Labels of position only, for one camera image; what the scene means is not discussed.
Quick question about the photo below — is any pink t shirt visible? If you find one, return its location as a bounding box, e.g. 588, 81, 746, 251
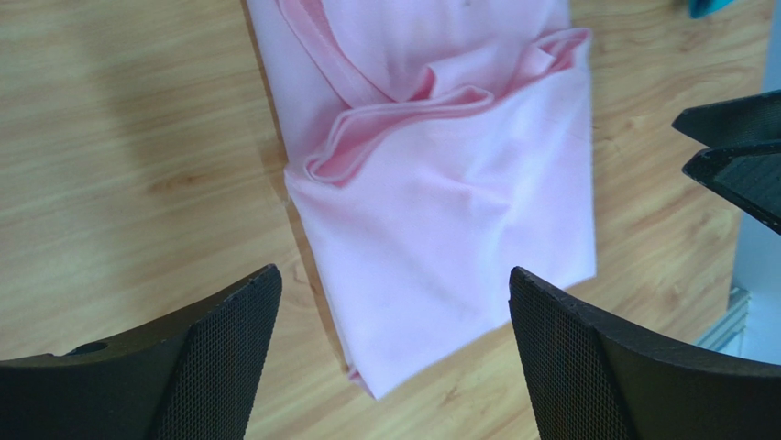
248, 1, 597, 399

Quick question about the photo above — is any aluminium frame rail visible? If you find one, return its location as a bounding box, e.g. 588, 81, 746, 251
694, 287, 751, 358

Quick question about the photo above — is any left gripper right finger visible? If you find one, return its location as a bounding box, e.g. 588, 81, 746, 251
509, 267, 780, 439

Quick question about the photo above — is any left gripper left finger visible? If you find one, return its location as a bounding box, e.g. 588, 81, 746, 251
1, 265, 282, 439

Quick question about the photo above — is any folded teal t shirt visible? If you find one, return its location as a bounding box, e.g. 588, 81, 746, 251
687, 0, 732, 19

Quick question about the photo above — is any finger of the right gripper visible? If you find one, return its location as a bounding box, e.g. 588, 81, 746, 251
682, 142, 780, 234
672, 90, 780, 149

